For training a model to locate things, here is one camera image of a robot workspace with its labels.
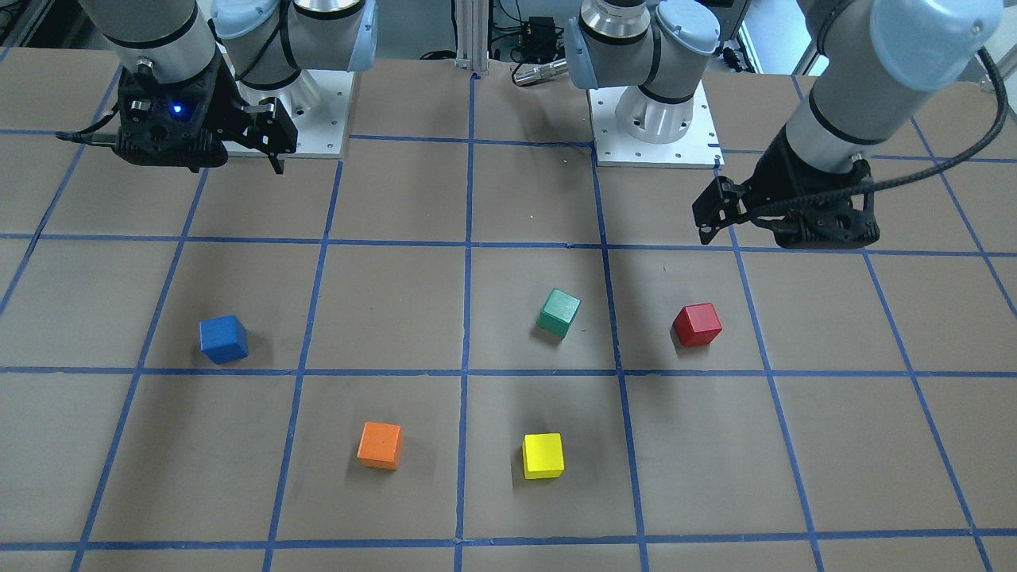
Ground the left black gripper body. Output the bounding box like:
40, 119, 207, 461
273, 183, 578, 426
744, 127, 871, 230

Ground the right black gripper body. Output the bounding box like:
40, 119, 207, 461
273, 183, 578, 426
119, 56, 245, 152

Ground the red block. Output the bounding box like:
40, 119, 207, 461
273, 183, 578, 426
672, 303, 723, 347

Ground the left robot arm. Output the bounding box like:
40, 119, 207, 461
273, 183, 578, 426
564, 1, 1007, 249

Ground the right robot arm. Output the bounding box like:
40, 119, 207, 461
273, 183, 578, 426
58, 1, 377, 174

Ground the green block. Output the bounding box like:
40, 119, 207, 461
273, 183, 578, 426
536, 288, 582, 339

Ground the blue block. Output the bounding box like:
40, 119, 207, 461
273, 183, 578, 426
199, 314, 249, 365

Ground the yellow block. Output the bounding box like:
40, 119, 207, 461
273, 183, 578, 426
521, 432, 564, 479

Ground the orange block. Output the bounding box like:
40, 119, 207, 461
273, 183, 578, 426
356, 421, 404, 470

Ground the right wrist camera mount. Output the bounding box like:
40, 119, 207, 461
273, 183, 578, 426
56, 71, 231, 172

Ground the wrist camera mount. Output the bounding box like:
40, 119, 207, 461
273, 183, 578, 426
56, 71, 231, 172
771, 193, 880, 249

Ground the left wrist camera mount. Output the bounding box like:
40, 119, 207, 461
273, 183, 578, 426
771, 193, 880, 249

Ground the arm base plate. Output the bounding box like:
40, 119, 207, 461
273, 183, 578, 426
587, 81, 725, 169
236, 70, 358, 160

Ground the aluminium frame post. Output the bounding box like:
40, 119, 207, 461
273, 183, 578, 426
451, 0, 491, 77

